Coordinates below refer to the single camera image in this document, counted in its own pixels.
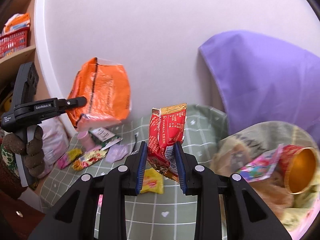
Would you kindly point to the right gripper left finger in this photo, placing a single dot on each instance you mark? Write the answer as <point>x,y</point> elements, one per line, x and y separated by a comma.
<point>73,215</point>

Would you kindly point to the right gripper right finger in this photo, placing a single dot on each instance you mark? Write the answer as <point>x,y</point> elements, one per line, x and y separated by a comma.
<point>247,215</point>

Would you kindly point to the lilac plastic wrapper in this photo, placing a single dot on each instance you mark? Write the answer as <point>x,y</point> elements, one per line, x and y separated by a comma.
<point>116,153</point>

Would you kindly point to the yellow red candy wrapper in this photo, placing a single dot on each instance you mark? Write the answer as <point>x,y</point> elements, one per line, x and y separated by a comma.
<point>88,159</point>

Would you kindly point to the yellow snack wrapper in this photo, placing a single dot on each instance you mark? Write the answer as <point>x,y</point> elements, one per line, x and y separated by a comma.
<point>152,182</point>

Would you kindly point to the black snack wrapper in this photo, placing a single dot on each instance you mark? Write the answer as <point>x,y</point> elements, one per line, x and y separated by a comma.
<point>134,148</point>

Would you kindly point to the green white milk carton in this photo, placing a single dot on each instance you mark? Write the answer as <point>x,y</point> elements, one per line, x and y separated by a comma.
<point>105,138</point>

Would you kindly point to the pink cartoon wrapper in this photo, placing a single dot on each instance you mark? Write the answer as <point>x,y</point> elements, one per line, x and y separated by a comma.
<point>262,167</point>

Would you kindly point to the red snack wrapper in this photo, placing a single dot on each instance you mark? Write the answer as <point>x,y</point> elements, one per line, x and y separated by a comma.
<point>165,129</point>

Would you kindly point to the orange snack bag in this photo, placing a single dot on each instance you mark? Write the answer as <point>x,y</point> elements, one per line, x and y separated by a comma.
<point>106,87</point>

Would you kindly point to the red gold paper cup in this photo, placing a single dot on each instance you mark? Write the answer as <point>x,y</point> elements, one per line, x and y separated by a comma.
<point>298,165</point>

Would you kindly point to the yellow lined trash bin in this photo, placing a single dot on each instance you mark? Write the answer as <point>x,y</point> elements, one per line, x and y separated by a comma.
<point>236,150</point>

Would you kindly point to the left hand brown glove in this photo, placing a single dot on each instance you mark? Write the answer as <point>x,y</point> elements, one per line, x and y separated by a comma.
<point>32,153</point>

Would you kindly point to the pink caterpillar toy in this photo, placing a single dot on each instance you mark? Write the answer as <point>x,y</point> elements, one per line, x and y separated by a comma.
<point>100,201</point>

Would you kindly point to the yellow box on shelf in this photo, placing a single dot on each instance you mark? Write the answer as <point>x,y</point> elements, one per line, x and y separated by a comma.
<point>6,102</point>

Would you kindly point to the white plastic bag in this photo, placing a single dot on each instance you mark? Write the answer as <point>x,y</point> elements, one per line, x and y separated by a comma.
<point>55,143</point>

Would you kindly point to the green checkered tablecloth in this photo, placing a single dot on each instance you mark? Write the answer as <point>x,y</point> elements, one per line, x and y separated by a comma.
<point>170,215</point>

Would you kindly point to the pink small jar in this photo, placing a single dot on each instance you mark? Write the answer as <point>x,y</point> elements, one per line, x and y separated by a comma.
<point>86,140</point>

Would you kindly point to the red plastic basket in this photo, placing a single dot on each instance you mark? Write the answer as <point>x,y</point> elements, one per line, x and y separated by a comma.
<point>14,41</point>

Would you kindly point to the orange white packages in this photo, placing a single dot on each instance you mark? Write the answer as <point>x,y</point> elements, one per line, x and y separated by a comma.
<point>17,21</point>

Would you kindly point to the pink floral bedding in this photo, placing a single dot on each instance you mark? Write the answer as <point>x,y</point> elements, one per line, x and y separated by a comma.
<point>299,232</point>

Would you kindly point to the wooden shelf unit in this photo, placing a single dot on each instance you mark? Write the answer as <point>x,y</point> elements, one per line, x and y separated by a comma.
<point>11,63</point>

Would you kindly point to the purple pillow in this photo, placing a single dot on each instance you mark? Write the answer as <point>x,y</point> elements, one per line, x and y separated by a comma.
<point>261,78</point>

